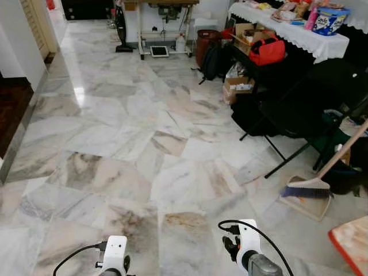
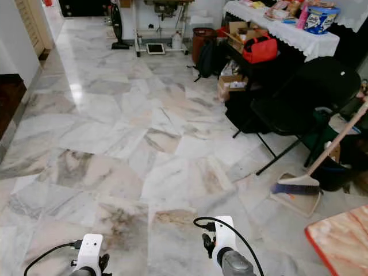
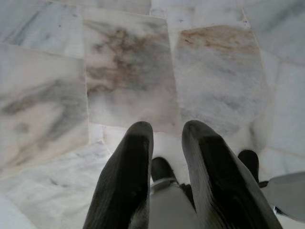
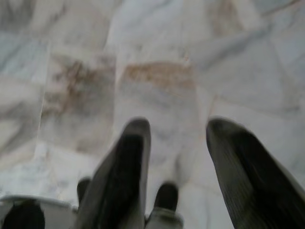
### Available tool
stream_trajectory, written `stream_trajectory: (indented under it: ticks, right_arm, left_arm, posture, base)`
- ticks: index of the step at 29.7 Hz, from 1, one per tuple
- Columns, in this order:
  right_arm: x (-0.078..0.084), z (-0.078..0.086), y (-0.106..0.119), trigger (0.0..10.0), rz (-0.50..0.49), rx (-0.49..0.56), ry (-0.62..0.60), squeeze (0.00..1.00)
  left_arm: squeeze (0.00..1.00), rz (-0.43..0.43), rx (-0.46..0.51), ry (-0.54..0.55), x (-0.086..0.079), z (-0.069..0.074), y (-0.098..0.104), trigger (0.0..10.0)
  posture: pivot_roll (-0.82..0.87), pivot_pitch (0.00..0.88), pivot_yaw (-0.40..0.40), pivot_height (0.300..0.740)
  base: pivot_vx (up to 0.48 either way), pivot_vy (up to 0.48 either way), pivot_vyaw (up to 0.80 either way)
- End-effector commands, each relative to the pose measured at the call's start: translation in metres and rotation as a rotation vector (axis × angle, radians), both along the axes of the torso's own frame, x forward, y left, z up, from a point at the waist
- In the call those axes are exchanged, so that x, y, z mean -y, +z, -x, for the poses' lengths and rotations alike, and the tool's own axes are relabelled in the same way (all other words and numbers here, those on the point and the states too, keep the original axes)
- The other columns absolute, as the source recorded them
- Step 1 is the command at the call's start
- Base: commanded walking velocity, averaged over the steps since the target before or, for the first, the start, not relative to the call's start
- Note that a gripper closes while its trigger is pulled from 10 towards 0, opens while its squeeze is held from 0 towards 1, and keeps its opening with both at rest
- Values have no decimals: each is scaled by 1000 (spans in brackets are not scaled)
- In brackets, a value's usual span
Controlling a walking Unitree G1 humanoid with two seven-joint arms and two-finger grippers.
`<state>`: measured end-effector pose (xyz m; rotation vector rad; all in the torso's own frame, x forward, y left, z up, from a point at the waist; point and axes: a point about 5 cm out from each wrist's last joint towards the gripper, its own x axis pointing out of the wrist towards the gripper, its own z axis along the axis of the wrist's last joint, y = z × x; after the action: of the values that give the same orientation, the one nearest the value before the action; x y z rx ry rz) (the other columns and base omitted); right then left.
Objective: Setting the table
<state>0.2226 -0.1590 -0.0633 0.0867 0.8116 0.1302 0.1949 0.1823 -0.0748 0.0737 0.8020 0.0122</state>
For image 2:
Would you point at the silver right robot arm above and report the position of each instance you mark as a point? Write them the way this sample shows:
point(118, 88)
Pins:
point(238, 265)

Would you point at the beige plastic dustpan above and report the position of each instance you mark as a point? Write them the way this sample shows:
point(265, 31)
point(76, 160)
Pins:
point(299, 204)

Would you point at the broom with blue bristles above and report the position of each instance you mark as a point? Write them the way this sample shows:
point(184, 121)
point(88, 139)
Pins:
point(293, 188)

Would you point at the marble folding table red edge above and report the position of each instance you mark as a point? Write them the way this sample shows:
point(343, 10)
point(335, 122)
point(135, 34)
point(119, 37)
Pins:
point(342, 241)

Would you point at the cardboard box with packets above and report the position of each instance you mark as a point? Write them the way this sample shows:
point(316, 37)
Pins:
point(231, 85)

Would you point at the black folding chair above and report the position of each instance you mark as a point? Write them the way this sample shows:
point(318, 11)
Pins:
point(299, 95)

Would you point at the black backpack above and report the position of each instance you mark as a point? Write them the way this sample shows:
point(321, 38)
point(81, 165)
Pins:
point(207, 60)

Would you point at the red bag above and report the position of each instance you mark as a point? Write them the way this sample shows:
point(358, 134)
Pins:
point(260, 50)

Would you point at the white flat scale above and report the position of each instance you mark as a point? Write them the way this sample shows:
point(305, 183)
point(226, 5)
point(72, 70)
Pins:
point(155, 49)

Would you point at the brown round bin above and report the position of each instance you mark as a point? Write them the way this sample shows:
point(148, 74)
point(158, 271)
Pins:
point(201, 40)

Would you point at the white plastic bottle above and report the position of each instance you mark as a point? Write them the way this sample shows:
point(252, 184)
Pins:
point(176, 41)

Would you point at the open cardboard box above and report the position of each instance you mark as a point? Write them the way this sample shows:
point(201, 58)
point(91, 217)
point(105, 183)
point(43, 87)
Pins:
point(237, 29)

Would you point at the white storage box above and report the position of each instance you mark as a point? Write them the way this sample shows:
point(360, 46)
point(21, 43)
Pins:
point(201, 22)

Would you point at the white lace tablecloth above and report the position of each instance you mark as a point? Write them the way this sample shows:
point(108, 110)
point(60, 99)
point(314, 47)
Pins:
point(310, 43)

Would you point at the clear pack of pastries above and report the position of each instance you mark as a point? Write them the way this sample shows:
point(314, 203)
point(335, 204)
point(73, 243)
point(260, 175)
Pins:
point(282, 11)

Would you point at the pink bottle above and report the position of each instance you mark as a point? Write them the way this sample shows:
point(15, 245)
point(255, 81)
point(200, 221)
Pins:
point(302, 18)

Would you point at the blue printed tub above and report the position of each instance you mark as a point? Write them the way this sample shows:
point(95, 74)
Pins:
point(321, 23)

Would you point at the light wooden door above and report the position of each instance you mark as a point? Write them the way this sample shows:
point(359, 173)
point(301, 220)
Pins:
point(31, 23)

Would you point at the dark low cabinet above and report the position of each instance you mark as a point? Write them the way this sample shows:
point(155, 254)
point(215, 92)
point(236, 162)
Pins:
point(83, 7)

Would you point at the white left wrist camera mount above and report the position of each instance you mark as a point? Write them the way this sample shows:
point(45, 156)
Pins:
point(90, 248)

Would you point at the white frame sewing table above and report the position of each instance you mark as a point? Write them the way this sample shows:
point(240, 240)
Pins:
point(167, 2)

